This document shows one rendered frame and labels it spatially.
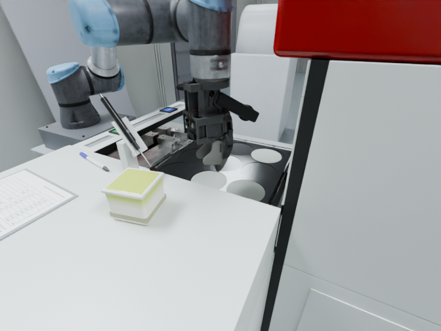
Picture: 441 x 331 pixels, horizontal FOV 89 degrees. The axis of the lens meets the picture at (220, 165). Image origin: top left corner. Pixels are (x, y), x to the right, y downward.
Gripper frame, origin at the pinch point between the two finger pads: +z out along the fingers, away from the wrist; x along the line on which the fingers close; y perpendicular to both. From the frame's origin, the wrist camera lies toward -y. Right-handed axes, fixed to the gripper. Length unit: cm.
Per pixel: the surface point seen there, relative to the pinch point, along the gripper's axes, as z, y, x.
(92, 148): 1.2, 26.5, -28.9
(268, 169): 7.4, -17.6, -1.8
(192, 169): 7.4, 2.1, -13.0
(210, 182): 7.3, 0.7, -4.0
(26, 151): 86, 100, -257
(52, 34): -25, 40, -272
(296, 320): 33.8, -7.2, 25.4
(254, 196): 7.3, -6.2, 6.5
